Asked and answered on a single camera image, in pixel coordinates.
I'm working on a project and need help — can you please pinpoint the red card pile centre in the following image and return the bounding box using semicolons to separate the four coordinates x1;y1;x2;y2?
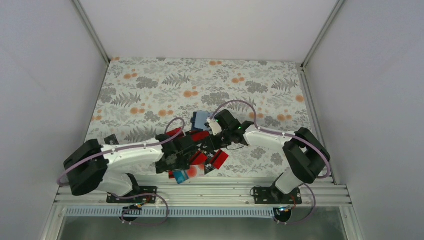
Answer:
189;151;208;166

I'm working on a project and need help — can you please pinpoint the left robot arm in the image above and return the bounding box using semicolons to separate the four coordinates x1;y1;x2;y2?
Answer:
63;134;199;203

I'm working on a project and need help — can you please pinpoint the red card top left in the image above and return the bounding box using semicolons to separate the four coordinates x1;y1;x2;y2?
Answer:
165;127;185;138

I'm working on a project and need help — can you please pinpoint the floral table mat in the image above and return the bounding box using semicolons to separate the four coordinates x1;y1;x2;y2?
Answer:
74;56;324;179

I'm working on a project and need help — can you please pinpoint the black vip card far left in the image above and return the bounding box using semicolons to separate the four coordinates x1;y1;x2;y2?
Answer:
103;134;119;146

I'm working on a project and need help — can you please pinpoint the aluminium frame rail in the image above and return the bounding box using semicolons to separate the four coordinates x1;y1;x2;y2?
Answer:
54;181;352;207

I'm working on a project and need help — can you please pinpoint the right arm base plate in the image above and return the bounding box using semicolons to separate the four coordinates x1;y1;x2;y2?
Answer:
249;185;303;205

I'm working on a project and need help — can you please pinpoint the red card right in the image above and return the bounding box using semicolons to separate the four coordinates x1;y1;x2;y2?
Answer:
209;150;229;170

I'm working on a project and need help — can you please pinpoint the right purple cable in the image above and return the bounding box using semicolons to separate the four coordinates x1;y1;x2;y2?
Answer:
209;99;332;226

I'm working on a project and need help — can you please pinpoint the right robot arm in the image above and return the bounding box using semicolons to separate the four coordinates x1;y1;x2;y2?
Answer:
205;109;331;204

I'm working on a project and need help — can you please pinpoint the white slotted cable duct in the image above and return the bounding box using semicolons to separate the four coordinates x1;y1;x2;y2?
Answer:
64;206;274;219

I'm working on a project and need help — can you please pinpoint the red card top centre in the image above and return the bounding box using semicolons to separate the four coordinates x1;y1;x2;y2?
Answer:
186;130;210;143

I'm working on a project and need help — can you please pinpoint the blue leather card holder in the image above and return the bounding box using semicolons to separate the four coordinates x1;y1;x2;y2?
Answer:
190;110;213;131

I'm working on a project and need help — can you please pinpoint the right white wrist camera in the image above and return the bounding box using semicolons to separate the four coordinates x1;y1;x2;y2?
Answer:
207;118;222;136

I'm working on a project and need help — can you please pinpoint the blue card with grey stripe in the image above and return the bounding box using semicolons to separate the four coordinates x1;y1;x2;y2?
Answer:
173;170;190;184

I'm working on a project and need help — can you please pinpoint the white card with red circle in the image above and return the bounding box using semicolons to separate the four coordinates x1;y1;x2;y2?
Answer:
185;164;205;179

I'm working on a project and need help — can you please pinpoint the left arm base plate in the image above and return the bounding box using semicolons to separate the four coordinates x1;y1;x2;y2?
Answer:
106;186;158;204

